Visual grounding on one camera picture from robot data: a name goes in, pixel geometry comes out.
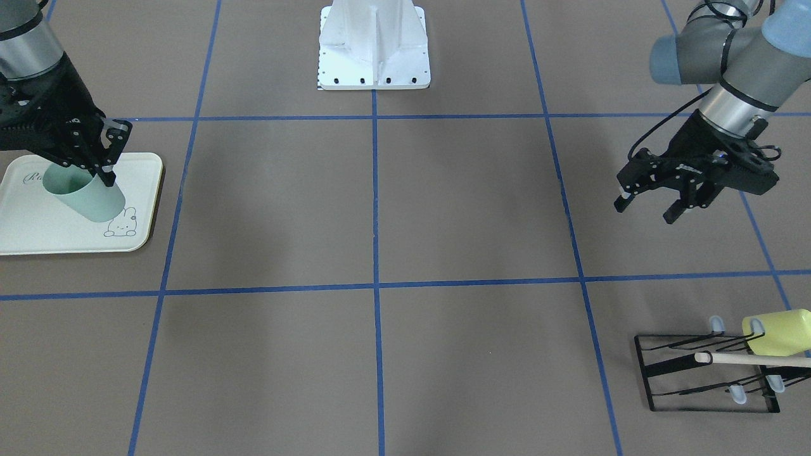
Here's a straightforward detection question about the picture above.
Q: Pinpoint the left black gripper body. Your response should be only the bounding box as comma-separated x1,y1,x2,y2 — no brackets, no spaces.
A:
618,111,780,204

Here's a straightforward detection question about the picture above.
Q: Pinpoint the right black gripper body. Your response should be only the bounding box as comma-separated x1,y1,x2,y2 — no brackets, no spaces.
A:
1,54,133,168

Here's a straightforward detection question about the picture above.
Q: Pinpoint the light green cup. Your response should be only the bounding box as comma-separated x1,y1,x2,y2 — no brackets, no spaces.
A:
42,164,125,222

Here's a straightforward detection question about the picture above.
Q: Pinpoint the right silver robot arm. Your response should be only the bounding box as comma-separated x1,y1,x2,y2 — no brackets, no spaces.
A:
1,1,132,187

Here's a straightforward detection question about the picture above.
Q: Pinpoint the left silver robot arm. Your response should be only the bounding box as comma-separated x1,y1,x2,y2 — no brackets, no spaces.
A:
614,1,810,224

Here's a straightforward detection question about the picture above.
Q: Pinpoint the cream rabbit tray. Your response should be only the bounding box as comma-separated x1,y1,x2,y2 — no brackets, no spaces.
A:
1,153,164,256

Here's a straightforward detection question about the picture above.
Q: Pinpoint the yellow cup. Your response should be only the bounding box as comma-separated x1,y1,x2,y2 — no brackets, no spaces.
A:
741,308,810,356

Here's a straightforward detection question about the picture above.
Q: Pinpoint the black wire cup rack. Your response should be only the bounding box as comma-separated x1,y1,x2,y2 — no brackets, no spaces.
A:
634,315,810,414

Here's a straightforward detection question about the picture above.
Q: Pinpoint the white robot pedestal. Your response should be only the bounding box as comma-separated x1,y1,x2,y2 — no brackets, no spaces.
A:
317,1,431,91

